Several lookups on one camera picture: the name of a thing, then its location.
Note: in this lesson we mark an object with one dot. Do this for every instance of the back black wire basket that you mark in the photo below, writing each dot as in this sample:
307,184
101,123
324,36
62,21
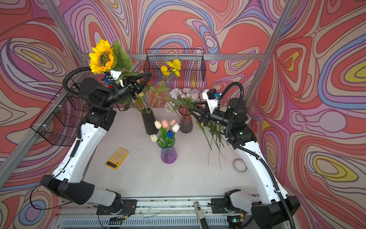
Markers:
193,67

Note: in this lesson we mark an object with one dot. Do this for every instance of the black wire basket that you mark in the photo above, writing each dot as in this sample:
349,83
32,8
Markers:
193,67
58,122

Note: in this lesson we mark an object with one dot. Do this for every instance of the yellow carnation stem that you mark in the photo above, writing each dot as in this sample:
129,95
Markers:
209,148
218,142
216,129

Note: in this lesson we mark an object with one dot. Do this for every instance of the purple glass tulip vase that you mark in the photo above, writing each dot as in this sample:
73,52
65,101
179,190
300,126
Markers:
168,152

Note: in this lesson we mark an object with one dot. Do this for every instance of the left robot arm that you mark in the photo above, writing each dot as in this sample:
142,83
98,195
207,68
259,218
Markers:
67,179

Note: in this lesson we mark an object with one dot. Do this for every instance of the mixed rose bouquet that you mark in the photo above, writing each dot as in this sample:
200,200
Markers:
143,97

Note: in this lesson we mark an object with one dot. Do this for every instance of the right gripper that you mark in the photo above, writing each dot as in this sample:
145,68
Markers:
202,113

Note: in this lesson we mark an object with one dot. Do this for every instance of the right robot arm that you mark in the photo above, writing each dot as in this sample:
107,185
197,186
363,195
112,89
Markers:
273,207

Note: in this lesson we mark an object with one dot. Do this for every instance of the sunflower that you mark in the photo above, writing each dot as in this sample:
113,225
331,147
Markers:
112,60

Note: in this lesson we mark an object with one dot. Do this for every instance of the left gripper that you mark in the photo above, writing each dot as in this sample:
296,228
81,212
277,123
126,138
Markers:
128,89

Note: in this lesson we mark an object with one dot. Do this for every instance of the yellow calculator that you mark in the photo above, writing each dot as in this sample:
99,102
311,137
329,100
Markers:
117,158

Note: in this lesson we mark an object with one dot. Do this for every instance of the blue tulip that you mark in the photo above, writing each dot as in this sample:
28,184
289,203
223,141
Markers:
170,134

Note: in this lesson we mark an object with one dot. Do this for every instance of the left black wire basket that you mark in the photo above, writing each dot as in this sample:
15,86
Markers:
58,122

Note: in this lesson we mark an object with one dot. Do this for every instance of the tool on front rail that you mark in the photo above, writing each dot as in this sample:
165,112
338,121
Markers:
200,216

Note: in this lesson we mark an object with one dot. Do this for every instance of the red grey glass vase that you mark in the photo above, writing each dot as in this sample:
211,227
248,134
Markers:
186,120

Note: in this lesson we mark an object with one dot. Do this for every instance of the white tape roll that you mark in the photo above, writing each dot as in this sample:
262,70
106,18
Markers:
239,166

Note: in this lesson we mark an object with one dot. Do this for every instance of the tulip bunch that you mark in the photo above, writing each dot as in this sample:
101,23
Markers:
163,127

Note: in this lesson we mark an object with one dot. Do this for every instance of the black vase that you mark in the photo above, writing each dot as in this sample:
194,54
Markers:
148,120

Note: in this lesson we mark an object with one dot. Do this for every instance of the yellow and lilac bouquet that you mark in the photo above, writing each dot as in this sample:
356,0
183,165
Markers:
182,99

